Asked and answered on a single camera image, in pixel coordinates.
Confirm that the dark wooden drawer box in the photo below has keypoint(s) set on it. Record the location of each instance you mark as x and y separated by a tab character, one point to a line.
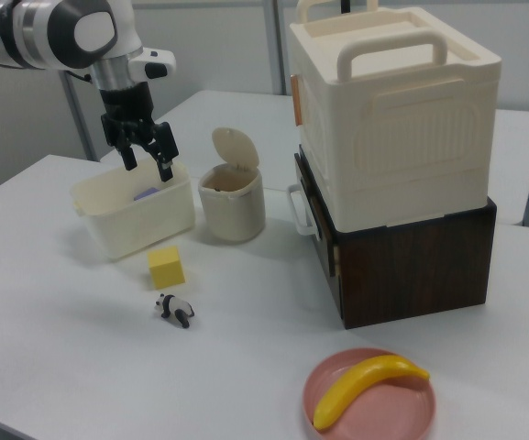
406	275

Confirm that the purple foam block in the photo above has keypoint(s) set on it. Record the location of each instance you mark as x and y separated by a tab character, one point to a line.
147	194

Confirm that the small panda figurine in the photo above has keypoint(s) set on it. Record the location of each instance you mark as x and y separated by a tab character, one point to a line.
174	308

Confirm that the yellow toy banana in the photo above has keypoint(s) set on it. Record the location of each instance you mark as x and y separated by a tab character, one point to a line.
360	380

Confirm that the yellow foam block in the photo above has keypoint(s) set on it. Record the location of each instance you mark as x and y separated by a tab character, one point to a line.
167	268

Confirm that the pink round plate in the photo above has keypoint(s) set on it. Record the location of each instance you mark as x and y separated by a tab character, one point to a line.
383	412

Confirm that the white plastic storage bin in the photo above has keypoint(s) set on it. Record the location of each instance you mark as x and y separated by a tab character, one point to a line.
145	229

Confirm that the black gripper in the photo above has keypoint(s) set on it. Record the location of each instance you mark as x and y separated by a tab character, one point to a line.
124	107

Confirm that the small cream trash can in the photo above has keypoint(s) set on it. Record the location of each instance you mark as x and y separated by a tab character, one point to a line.
232	215

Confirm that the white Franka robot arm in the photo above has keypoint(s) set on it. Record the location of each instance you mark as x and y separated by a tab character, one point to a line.
39	32

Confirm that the cream plastic storage box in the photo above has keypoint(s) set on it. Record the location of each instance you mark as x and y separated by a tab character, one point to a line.
406	137

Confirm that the black pole stand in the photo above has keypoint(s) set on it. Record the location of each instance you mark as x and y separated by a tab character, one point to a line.
345	5

